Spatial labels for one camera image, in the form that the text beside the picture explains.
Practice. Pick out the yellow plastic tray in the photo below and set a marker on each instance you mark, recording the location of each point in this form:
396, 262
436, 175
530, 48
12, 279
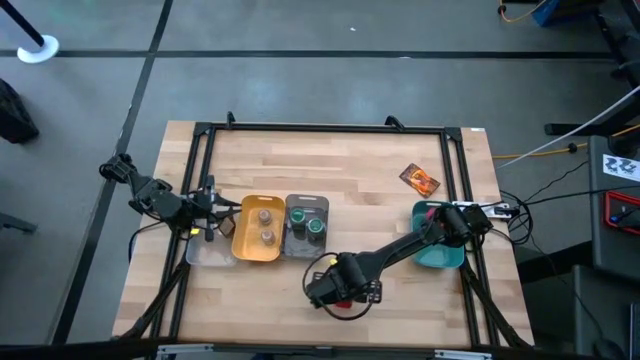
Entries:
250, 245

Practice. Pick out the black bag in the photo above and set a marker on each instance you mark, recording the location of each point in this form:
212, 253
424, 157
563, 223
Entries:
15, 115

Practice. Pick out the dark grey cabinet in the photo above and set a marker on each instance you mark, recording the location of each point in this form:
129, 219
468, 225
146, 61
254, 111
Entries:
600, 310

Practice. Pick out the black aluminium table frame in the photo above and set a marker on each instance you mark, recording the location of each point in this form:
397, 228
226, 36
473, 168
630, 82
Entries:
320, 127

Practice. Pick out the white power strip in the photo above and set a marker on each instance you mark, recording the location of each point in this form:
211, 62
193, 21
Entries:
502, 211

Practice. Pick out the white printed sticker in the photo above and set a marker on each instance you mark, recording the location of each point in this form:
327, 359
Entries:
620, 167

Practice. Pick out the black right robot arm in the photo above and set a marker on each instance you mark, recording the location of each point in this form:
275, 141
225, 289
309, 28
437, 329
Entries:
400, 247

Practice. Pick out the red framed box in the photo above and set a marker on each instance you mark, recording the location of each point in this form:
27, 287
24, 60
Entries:
607, 210

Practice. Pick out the teal plastic tray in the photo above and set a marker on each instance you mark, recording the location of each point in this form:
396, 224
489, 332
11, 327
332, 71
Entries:
440, 257

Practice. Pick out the red and blue spice tin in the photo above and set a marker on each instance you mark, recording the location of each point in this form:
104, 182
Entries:
344, 304

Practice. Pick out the brown wooden piece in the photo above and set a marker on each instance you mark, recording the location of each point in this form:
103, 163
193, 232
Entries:
228, 227

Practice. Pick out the clear plastic tray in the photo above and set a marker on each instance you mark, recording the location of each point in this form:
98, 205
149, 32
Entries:
210, 255

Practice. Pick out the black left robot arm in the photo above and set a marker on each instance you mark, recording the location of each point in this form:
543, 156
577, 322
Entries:
155, 200

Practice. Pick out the black cabinet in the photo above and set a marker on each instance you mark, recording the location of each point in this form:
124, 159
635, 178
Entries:
600, 245

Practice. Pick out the black pole with white base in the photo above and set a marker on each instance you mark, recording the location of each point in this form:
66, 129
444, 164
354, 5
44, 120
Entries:
37, 50

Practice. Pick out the dark grey floor bracket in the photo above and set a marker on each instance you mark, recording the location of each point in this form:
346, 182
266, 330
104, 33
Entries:
15, 222

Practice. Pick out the silver metal bracket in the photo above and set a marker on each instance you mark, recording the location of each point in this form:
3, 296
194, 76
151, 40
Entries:
185, 350
462, 355

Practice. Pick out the green-lid spice jar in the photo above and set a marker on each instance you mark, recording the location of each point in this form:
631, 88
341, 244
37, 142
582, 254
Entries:
316, 225
298, 216

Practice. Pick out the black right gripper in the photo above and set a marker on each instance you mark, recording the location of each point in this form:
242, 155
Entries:
345, 277

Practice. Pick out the blue box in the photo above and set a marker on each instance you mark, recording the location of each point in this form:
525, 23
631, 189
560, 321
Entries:
550, 12

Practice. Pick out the black stand legs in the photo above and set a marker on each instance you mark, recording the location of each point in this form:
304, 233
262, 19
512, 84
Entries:
615, 30

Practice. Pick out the grey plastic tray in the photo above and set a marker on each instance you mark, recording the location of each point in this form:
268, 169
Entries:
302, 248

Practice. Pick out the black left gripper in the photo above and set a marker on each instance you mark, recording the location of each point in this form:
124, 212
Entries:
202, 210

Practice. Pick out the orange spice packet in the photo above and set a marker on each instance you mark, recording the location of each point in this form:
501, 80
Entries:
419, 180

